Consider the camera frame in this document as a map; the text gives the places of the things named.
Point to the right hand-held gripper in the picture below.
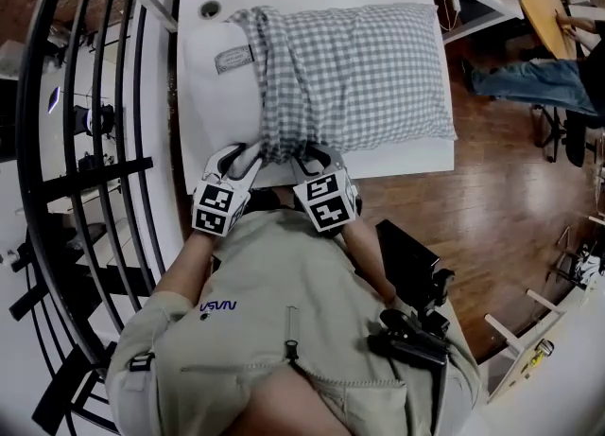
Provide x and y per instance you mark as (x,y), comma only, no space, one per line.
(326,204)

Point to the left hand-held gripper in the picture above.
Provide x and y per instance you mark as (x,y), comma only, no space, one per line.
(215,207)

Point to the white pillow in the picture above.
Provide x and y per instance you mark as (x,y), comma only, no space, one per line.
(212,103)

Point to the grey checked pillowcase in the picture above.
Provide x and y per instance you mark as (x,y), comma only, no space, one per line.
(354,74)

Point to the person's left forearm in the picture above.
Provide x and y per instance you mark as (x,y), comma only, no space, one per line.
(184,264)

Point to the person's right forearm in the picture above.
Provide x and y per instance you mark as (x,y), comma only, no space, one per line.
(364,254)

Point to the black metal railing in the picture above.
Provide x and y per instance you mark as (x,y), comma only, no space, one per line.
(118,170)

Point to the person's beige vest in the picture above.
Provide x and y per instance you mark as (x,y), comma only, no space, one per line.
(283,292)

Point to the white power adapter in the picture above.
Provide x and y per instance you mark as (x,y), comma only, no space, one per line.
(454,1)

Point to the black office chair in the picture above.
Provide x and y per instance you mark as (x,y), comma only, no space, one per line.
(574,141)

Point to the round wooden table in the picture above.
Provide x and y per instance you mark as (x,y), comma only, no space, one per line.
(543,8)

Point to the small silver can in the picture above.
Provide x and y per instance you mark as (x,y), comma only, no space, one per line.
(544,347)

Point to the black clamp mount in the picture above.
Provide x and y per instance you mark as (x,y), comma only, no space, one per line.
(411,346)

